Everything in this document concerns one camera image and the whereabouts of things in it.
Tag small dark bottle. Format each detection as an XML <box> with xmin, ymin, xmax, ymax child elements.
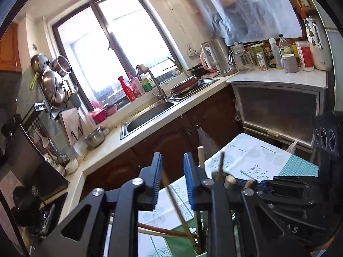
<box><xmin>265</xmin><ymin>48</ymin><xmax>276</xmax><ymax>69</ymax></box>

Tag black wok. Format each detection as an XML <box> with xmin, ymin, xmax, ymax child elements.
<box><xmin>12</xmin><ymin>185</ymin><xmax>43</xmax><ymax>218</ymax></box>

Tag green plastic utensil holder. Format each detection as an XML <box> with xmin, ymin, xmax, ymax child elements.
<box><xmin>163</xmin><ymin>171</ymin><xmax>240</xmax><ymax>257</ymax></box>

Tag green can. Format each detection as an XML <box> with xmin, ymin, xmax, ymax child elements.
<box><xmin>250</xmin><ymin>43</ymin><xmax>266</xmax><ymax>67</ymax></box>

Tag glass pitcher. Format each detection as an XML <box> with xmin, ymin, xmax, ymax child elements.
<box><xmin>229</xmin><ymin>42</ymin><xmax>255</xmax><ymax>73</ymax></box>

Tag pink bottle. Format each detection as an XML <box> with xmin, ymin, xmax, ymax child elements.
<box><xmin>128</xmin><ymin>72</ymin><xmax>145</xmax><ymax>97</ymax></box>

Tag group of assorted chopsticks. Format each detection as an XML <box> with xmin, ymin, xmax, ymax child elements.
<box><xmin>138</xmin><ymin>146</ymin><xmax>254</xmax><ymax>255</ymax></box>

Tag hanging steel pot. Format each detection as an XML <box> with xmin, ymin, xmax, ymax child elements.
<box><xmin>51</xmin><ymin>55</ymin><xmax>72</xmax><ymax>78</ymax></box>

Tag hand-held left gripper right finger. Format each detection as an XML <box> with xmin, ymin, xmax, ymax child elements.
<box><xmin>183</xmin><ymin>153</ymin><xmax>312</xmax><ymax>257</ymax></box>

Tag grey fridge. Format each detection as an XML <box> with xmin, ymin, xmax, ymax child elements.
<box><xmin>311</xmin><ymin>0</ymin><xmax>337</xmax><ymax>113</ymax></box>

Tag brown wooden base cabinets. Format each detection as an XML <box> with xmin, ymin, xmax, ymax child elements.
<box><xmin>80</xmin><ymin>83</ymin><xmax>244</xmax><ymax>201</ymax></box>

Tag orange wooden wall cabinet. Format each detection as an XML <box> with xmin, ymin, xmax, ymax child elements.
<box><xmin>0</xmin><ymin>23</ymin><xmax>22</xmax><ymax>73</ymax></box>

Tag white jar red label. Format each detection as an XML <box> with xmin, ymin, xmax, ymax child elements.
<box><xmin>295</xmin><ymin>41</ymin><xmax>314</xmax><ymax>71</ymax></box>

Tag oil bottle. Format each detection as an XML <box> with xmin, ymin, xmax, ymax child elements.
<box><xmin>278</xmin><ymin>34</ymin><xmax>292</xmax><ymax>57</ymax></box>

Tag plain brown chopstick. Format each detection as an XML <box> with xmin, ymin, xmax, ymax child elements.
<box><xmin>161</xmin><ymin>169</ymin><xmax>201</xmax><ymax>255</ymax></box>

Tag grey utensil cup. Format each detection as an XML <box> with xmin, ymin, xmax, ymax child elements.
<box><xmin>68</xmin><ymin>83</ymin><xmax>82</xmax><ymax>106</ymax></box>

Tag red pan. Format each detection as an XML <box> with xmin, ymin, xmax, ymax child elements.
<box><xmin>170</xmin><ymin>76</ymin><xmax>199</xmax><ymax>93</ymax></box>

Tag black pot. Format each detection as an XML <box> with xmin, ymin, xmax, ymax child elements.
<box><xmin>187</xmin><ymin>64</ymin><xmax>208</xmax><ymax>77</ymax></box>

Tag steel faucet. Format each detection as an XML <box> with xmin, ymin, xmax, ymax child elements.
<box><xmin>135</xmin><ymin>64</ymin><xmax>168</xmax><ymax>101</ymax></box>

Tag hanging steel pan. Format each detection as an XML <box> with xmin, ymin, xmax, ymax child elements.
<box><xmin>30</xmin><ymin>54</ymin><xmax>50</xmax><ymax>73</ymax></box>

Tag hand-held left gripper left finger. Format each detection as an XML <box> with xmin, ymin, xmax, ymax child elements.
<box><xmin>31</xmin><ymin>152</ymin><xmax>163</xmax><ymax>257</ymax></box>

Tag green hanging utensil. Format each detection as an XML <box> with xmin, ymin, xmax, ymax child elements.
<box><xmin>29</xmin><ymin>72</ymin><xmax>39</xmax><ymax>90</ymax></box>

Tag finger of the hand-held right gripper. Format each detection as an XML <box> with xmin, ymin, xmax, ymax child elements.
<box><xmin>236</xmin><ymin>179</ymin><xmax>316</xmax><ymax>207</ymax></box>
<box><xmin>273</xmin><ymin>175</ymin><xmax>320</xmax><ymax>187</ymax></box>

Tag teal patterned tablecloth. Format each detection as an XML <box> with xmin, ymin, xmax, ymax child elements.
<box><xmin>138</xmin><ymin>132</ymin><xmax>319</xmax><ymax>257</ymax></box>

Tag small white bowl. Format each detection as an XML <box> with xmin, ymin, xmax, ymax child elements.
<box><xmin>64</xmin><ymin>158</ymin><xmax>79</xmax><ymax>174</ymax></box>

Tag steel sink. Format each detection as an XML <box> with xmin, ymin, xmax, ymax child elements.
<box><xmin>120</xmin><ymin>100</ymin><xmax>175</xmax><ymax>140</ymax></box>

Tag green onion plant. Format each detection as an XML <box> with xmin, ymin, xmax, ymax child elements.
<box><xmin>166</xmin><ymin>56</ymin><xmax>185</xmax><ymax>73</ymax></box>

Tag clear plastic sheet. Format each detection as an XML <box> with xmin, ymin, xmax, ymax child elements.
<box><xmin>179</xmin><ymin>0</ymin><xmax>308</xmax><ymax>46</ymax></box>

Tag red spray bottle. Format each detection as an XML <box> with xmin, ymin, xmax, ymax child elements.
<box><xmin>118</xmin><ymin>76</ymin><xmax>136</xmax><ymax>102</ymax></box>

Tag gas stove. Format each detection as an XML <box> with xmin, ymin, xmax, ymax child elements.
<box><xmin>27</xmin><ymin>193</ymin><xmax>67</xmax><ymax>239</ymax></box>

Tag white floral thermos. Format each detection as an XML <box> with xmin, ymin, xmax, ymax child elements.
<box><xmin>304</xmin><ymin>16</ymin><xmax>333</xmax><ymax>71</ymax></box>

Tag steel drainboard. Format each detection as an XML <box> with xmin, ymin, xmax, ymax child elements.
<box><xmin>169</xmin><ymin>78</ymin><xmax>220</xmax><ymax>102</ymax></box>

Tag white mug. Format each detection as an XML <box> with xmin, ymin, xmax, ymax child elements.
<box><xmin>281</xmin><ymin>54</ymin><xmax>299</xmax><ymax>73</ymax></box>

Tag green bottle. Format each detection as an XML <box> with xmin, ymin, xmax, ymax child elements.
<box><xmin>141</xmin><ymin>75</ymin><xmax>153</xmax><ymax>92</ymax></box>

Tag steel electric kettle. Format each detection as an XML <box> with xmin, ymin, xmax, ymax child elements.
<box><xmin>200</xmin><ymin>39</ymin><xmax>238</xmax><ymax>77</ymax></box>

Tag clear bottle white cap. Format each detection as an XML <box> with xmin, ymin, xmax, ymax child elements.
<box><xmin>269</xmin><ymin>38</ymin><xmax>283</xmax><ymax>70</ymax></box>

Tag glass jar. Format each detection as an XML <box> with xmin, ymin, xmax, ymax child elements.
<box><xmin>256</xmin><ymin>52</ymin><xmax>268</xmax><ymax>71</ymax></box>

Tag kitchen window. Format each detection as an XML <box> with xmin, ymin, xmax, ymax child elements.
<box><xmin>52</xmin><ymin>0</ymin><xmax>188</xmax><ymax>113</ymax></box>

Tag black range hood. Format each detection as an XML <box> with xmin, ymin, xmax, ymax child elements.
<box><xmin>0</xmin><ymin>112</ymin><xmax>70</xmax><ymax>190</ymax></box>

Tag wooden cutting board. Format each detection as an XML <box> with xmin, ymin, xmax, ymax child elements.
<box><xmin>59</xmin><ymin>107</ymin><xmax>95</xmax><ymax>146</ymax></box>

